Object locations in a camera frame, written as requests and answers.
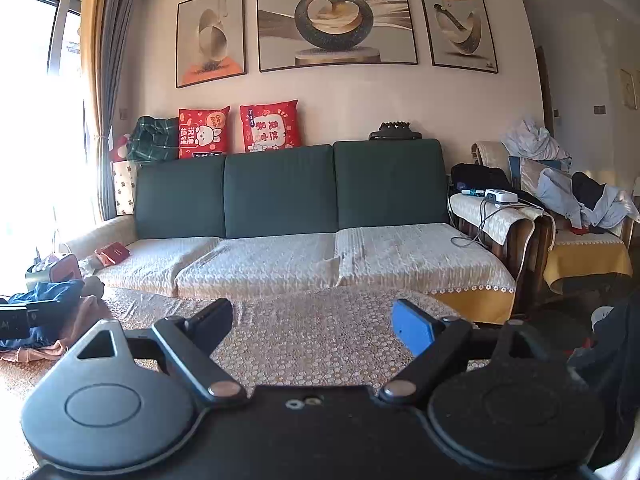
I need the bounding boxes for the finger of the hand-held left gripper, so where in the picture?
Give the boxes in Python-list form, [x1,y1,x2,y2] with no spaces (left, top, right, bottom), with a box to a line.
[27,300,82,330]

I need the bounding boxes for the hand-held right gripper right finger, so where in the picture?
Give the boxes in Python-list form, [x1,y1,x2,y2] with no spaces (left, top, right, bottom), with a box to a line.
[377,299,571,408]

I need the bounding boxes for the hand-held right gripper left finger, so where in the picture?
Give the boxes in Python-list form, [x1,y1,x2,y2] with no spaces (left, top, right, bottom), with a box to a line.
[65,298,248,409]

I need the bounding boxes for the black knitted sweater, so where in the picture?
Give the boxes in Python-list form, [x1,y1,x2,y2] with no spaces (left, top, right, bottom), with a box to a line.
[567,290,640,471]

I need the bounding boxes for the pale blue crumpled clothes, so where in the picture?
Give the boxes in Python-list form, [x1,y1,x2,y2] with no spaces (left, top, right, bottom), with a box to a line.
[501,117,572,162]

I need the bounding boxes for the blue garment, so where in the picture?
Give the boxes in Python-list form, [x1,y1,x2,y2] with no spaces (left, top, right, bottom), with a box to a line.
[0,280,86,351]

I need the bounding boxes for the pink garment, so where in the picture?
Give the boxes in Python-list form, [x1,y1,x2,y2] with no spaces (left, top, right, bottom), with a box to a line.
[0,294,114,364]

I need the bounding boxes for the cream lace sofa cover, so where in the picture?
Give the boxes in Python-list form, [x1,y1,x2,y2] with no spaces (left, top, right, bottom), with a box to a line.
[97,223,517,311]

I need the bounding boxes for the red box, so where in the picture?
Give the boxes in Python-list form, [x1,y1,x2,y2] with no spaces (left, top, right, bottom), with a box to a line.
[95,242,131,264]

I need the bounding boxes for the green sofa back cushion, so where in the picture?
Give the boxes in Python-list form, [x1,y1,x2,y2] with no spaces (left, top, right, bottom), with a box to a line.
[135,156,227,240]
[223,145,335,240]
[332,139,449,231]

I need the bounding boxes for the cream lace table cover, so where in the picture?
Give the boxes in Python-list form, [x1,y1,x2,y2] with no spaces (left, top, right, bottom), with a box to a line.
[450,193,547,247]

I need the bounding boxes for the wooden side table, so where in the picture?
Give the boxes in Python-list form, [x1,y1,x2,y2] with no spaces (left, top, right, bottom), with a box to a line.
[448,192,556,311]

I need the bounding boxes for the green sofa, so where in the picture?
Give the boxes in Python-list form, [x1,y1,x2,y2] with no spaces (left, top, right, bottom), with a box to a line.
[60,139,517,325]

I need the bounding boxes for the white floral printed bag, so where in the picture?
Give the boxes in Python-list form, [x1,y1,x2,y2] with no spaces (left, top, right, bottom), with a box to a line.
[111,160,138,216]

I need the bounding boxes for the white electronic device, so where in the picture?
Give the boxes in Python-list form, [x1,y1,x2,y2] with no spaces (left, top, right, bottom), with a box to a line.
[482,188,519,206]

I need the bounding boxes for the black bag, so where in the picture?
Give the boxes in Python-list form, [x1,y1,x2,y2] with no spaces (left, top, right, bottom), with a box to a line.
[451,163,511,194]

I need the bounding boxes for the sliding glass door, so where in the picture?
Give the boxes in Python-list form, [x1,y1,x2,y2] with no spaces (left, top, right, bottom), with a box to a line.
[0,0,87,297]

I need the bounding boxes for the yellow chair cover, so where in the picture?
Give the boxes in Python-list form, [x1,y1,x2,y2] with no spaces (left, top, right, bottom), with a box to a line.
[543,230,634,296]

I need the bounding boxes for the red rabbit printed cushion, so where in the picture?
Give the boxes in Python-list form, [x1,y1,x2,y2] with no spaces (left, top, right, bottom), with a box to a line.
[178,106,231,160]
[239,99,303,153]

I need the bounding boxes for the white plastic tub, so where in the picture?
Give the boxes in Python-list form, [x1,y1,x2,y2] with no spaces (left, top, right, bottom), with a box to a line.
[591,305,618,333]

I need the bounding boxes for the green plaid cloth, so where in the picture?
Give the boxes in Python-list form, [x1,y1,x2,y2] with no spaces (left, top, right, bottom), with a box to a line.
[126,116,180,163]

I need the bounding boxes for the black carved ornament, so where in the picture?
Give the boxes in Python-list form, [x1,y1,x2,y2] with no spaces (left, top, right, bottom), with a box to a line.
[369,121,423,141]

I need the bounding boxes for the wooden armchair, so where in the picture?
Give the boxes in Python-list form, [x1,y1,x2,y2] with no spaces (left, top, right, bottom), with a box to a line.
[471,140,636,297]

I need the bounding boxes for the white crumpled shirts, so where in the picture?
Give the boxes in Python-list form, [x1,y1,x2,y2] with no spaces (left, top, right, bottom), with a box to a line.
[537,167,640,229]

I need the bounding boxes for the black crumpled garment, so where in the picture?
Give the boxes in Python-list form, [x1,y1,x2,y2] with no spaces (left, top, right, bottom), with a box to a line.
[571,171,609,212]

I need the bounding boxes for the yellow curtain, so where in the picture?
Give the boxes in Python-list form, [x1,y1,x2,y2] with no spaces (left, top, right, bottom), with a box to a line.
[80,0,115,222]

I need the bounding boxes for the grey curtain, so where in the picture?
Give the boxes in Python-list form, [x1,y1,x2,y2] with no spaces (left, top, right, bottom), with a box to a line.
[97,0,145,222]

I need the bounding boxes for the framed egg shape art print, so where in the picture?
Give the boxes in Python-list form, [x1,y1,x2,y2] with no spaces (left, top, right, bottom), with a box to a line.
[175,0,247,89]

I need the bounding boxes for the framed crescent art print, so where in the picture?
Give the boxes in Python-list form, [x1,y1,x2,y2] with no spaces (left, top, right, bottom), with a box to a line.
[417,0,499,74]

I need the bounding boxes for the grey cable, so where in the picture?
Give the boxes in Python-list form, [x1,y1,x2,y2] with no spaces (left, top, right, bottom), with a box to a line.
[451,199,502,252]

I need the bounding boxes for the wide framed ring art print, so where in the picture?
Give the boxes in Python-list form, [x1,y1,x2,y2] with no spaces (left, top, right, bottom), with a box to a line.
[256,0,419,73]

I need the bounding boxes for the small framed wall picture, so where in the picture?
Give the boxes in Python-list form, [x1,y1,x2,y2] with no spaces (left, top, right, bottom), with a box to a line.
[620,69,639,110]

